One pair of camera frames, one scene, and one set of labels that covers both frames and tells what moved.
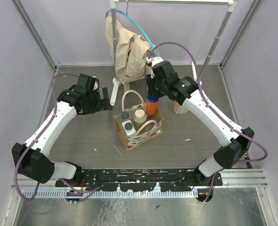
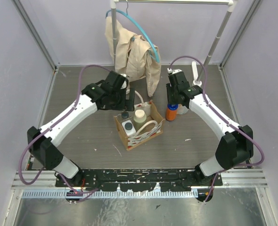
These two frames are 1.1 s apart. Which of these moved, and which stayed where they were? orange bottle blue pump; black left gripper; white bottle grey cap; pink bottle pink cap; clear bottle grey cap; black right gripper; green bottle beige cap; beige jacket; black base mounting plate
Moved: black right gripper; black left gripper; orange bottle blue pump
Stayed: beige jacket; clear bottle grey cap; pink bottle pink cap; black base mounting plate; green bottle beige cap; white bottle grey cap
